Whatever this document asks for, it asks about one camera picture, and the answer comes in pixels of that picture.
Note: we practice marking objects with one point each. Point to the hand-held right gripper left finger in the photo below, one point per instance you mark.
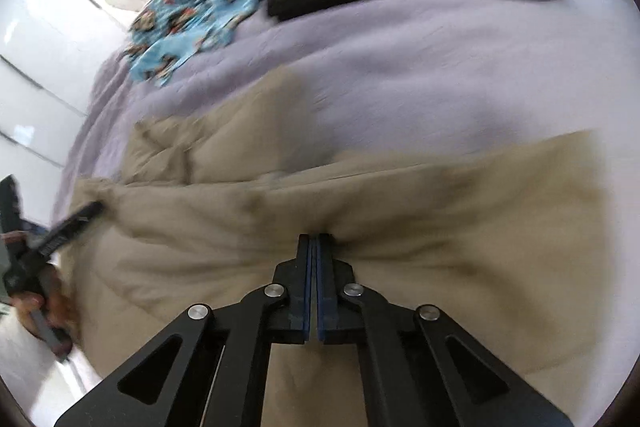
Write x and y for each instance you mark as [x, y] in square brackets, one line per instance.
[301, 272]

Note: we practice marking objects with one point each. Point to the white wardrobe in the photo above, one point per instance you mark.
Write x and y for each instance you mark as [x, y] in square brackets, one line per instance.
[40, 37]

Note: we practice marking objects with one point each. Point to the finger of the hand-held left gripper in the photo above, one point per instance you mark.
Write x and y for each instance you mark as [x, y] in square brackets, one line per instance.
[65, 232]
[10, 207]

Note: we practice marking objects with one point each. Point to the lavender fleece blanket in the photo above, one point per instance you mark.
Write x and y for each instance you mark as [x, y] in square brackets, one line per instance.
[425, 72]

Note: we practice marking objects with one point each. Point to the blue cartoon print pajamas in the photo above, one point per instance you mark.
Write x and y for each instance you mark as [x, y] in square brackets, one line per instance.
[200, 7]

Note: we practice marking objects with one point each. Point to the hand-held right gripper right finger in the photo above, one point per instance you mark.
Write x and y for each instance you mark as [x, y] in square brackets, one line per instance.
[326, 272]

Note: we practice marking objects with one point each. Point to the beige puffer jacket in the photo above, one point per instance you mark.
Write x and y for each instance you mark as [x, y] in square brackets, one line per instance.
[450, 232]

